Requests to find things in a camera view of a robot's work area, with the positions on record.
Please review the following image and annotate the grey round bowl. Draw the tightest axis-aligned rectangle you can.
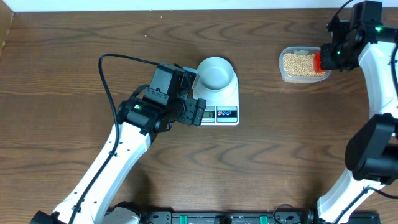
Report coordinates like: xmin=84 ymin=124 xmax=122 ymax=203
xmin=197 ymin=57 xmax=234 ymax=90

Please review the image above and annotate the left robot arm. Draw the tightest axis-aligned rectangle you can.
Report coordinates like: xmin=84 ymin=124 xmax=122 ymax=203
xmin=31 ymin=63 xmax=206 ymax=224

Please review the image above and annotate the soybeans pile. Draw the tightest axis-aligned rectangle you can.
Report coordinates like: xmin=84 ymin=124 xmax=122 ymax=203
xmin=282 ymin=53 xmax=326 ymax=77

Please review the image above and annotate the clear plastic container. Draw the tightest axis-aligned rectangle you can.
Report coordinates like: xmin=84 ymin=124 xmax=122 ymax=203
xmin=279 ymin=47 xmax=331 ymax=83

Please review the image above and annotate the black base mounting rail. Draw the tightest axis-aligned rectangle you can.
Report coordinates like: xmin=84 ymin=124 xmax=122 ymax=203
xmin=105 ymin=210 xmax=382 ymax=224

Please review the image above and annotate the white digital kitchen scale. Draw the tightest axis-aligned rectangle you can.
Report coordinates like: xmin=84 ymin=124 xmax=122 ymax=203
xmin=193 ymin=72 xmax=239 ymax=126

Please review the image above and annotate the red plastic measuring scoop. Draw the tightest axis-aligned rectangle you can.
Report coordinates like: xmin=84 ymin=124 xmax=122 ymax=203
xmin=313 ymin=52 xmax=325 ymax=73

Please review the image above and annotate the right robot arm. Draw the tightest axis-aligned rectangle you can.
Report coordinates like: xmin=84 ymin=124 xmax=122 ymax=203
xmin=308 ymin=1 xmax=397 ymax=223

